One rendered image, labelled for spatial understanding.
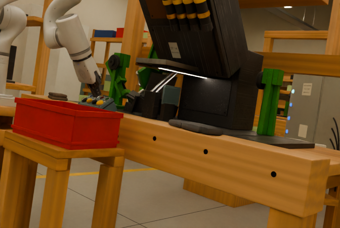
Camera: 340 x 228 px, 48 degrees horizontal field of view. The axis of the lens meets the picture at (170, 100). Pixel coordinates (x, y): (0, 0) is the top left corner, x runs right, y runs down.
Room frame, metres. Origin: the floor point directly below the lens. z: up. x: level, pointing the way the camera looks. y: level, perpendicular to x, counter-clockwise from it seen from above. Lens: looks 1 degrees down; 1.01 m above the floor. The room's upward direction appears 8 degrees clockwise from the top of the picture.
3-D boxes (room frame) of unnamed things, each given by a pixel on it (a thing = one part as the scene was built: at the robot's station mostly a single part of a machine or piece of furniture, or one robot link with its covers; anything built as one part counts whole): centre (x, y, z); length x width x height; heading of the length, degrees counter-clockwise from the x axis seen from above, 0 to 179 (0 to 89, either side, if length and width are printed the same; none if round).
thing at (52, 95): (1.85, 0.54, 0.91); 0.10 x 0.08 x 0.03; 27
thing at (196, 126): (1.28, -0.10, 0.91); 0.20 x 0.11 x 0.03; 38
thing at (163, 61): (1.58, -0.03, 1.11); 0.39 x 0.16 x 0.03; 139
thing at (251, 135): (1.70, -0.04, 0.89); 1.10 x 0.42 x 0.02; 49
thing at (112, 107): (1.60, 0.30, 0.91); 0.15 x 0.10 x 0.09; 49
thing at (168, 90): (1.52, 0.00, 0.97); 0.10 x 0.02 x 0.14; 139
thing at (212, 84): (1.74, -0.21, 1.07); 0.30 x 0.18 x 0.34; 49
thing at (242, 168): (1.49, 0.15, 0.82); 1.50 x 0.14 x 0.15; 49
